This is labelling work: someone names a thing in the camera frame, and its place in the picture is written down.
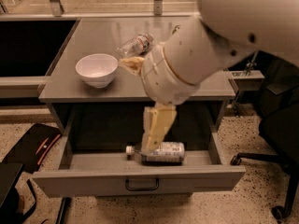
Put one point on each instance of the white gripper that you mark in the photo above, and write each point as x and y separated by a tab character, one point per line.
160	76

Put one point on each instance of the blue plastic bottle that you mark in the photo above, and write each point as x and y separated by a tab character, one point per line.
166	152

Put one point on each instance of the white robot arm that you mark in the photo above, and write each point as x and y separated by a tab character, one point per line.
221	34

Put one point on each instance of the clear plastic water bottle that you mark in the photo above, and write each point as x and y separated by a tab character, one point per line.
135	46

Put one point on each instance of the grey cabinet with counter top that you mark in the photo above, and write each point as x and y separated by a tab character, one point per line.
103	35

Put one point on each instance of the grey open top drawer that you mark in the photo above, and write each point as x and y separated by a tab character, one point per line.
94	163

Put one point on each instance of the white bowl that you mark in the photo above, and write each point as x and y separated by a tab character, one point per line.
97	70

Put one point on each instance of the silver soda can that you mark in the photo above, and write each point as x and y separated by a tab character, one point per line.
177	27

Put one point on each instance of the black office chair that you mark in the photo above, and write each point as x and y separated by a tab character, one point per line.
280	127

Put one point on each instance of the black box at left edge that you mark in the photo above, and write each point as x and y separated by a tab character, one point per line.
9	196

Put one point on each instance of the black drawer handle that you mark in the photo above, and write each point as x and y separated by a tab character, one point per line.
142	184

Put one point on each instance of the grey metal bracket with rod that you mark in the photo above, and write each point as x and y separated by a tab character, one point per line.
247	79

